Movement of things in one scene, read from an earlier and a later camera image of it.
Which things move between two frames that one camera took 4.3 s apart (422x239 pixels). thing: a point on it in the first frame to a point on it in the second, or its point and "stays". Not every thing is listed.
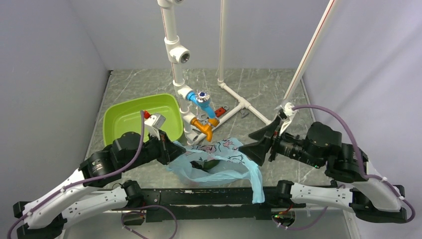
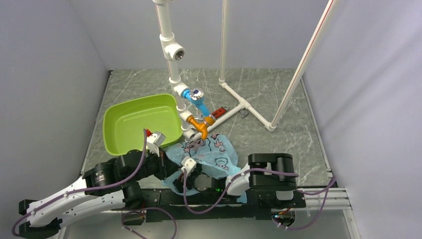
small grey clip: (243, 114) stays
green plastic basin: (124, 117) stays
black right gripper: (268, 131) to (179, 183)
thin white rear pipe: (221, 59) stays
